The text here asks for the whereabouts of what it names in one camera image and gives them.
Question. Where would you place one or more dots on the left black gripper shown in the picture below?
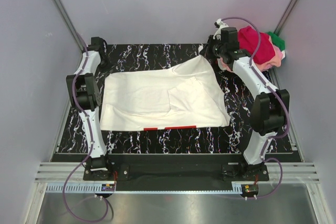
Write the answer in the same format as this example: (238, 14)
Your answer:
(108, 66)

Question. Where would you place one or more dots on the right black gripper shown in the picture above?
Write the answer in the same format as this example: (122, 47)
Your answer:
(210, 41)

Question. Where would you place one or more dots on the white t-shirt red print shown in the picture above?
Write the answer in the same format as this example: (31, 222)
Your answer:
(185, 95)

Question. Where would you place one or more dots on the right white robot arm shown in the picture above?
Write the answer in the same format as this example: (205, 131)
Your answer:
(269, 112)

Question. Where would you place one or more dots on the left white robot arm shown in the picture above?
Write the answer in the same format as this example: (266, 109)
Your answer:
(86, 97)

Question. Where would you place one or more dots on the magenta t-shirt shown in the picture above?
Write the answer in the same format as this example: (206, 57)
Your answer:
(248, 39)

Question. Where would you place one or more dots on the pink t-shirt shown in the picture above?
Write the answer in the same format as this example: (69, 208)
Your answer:
(274, 61)

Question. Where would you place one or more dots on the green t-shirt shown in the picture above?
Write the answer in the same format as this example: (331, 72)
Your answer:
(277, 41)

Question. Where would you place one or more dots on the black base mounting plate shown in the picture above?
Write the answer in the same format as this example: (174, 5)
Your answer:
(127, 167)

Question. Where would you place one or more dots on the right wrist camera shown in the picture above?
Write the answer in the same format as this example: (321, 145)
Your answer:
(226, 34)

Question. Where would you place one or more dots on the left aluminium corner post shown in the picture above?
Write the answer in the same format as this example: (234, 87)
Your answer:
(68, 22)

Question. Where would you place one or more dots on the aluminium corner post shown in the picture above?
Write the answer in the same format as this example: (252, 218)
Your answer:
(285, 16)
(68, 22)

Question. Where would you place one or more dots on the right aluminium corner post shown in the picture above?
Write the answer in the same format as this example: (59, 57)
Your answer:
(285, 16)

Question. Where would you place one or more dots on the aluminium rail profile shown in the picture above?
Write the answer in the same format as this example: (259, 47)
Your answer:
(291, 173)

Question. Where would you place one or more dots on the grey slotted cable duct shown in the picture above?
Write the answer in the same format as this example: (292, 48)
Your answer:
(100, 188)

